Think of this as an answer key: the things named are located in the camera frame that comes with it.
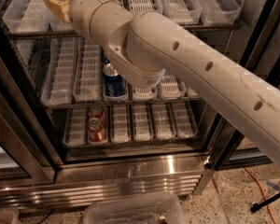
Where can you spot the front blue Pepsi can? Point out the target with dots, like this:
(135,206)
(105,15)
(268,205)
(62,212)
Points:
(114,84)

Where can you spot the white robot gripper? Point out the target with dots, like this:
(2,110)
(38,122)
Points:
(80,12)

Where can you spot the stainless steel fridge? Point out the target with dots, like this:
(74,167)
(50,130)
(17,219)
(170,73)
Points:
(38,171)

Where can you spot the red soda can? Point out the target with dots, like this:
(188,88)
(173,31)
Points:
(97,111)
(96,131)

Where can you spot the rear red soda can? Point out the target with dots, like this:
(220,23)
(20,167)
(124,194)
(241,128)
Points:
(97,111)

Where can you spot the small clear container corner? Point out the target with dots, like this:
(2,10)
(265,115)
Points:
(9,216)

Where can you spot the blue pepsi can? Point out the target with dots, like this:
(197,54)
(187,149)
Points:
(114,84)
(106,60)

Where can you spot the front red soda can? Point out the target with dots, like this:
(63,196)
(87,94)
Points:
(96,131)

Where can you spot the clear plastic bin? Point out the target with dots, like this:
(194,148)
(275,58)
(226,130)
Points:
(143,209)

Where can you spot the black tripod leg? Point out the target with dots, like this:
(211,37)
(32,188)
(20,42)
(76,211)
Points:
(257,206)

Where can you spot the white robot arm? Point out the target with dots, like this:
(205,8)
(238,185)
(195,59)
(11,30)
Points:
(142,46)

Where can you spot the rear blue Pepsi can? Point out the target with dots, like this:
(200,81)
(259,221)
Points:
(106,60)

